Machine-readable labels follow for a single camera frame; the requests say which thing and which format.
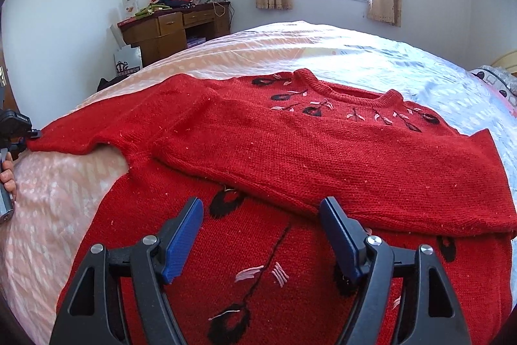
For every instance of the black bag on floor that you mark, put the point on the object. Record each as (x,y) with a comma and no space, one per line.
(103,83)

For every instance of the red knitted sweater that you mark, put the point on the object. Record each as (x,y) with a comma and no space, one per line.
(261,153)

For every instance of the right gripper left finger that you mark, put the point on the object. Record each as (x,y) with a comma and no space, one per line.
(92,311)

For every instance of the brown wooden desk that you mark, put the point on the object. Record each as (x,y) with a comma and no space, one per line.
(167,32)

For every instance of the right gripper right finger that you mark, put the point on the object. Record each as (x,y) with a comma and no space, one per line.
(429,310)

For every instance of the green yellow cloth on desk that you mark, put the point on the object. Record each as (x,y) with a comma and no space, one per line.
(150,9)

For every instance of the cream wooden headboard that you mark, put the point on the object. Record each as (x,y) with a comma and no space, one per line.
(507,62)

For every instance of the white paper shopping bag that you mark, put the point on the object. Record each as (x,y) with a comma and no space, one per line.
(128,60)

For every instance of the left hand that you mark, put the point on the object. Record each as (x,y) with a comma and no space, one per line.
(7,177)

